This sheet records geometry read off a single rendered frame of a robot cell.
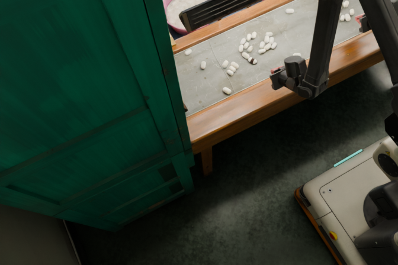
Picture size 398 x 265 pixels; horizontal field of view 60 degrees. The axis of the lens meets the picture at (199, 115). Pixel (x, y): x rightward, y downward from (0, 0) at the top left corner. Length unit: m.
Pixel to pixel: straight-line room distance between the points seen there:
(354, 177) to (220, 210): 0.75
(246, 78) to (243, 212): 0.88
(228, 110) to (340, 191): 0.79
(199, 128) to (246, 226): 0.86
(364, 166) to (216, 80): 0.94
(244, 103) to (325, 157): 0.94
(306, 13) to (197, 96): 0.66
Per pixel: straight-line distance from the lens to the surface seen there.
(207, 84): 1.50
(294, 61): 1.21
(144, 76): 0.73
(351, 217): 1.93
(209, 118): 1.41
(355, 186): 1.96
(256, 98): 1.46
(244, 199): 2.11
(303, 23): 1.72
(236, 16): 1.67
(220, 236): 2.08
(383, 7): 0.98
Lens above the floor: 2.07
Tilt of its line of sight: 68 degrees down
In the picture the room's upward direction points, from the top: 6 degrees counter-clockwise
